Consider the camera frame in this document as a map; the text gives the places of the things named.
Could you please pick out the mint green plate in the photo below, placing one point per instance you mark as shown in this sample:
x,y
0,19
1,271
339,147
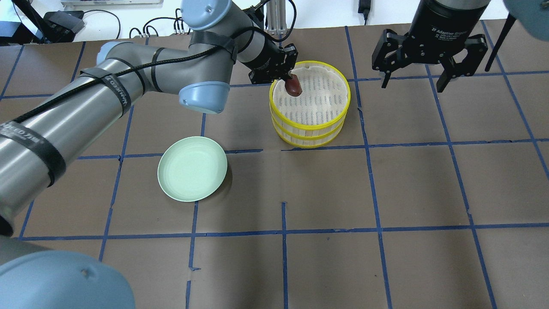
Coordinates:
x,y
192,169

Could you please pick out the yellow steamer bottom layer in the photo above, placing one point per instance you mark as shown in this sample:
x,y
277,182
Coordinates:
x,y
303,138

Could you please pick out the brown half bun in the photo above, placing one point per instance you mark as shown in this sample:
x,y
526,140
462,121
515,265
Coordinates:
x,y
292,85

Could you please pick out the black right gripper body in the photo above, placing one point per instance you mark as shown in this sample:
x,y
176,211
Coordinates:
x,y
437,23

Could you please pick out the aluminium frame post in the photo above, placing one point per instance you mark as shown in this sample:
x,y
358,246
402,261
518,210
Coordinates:
x,y
275,17

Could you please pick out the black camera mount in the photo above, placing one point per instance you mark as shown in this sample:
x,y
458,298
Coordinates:
x,y
54,27

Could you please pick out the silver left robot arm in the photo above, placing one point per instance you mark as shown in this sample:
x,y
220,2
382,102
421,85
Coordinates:
x,y
37,147

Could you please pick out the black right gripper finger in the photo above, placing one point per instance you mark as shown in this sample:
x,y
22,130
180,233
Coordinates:
x,y
465,58
389,54

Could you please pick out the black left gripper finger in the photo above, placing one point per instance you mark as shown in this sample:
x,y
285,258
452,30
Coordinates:
x,y
286,77

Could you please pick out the yellow steamer top layer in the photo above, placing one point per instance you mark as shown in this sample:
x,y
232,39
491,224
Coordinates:
x,y
323,103

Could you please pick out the yellow steamer layer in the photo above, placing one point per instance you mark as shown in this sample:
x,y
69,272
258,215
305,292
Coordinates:
x,y
323,103
303,138

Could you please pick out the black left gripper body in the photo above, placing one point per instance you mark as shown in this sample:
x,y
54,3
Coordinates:
x,y
264,61

